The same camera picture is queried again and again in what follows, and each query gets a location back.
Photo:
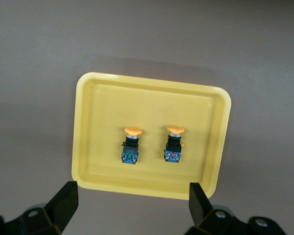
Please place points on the yellow plastic tray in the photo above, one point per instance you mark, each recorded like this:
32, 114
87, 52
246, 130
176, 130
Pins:
149, 110

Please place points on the yellow button red contact mark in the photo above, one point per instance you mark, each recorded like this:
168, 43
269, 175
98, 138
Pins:
173, 147

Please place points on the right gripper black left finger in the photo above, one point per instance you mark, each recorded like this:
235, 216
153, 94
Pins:
60, 213

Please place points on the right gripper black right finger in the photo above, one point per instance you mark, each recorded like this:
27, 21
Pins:
203, 218

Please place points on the yellow button green contact mark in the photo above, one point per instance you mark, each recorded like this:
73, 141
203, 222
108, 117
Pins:
130, 149

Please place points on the brown table cover sheet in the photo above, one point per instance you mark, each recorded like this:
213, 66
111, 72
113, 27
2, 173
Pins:
147, 36

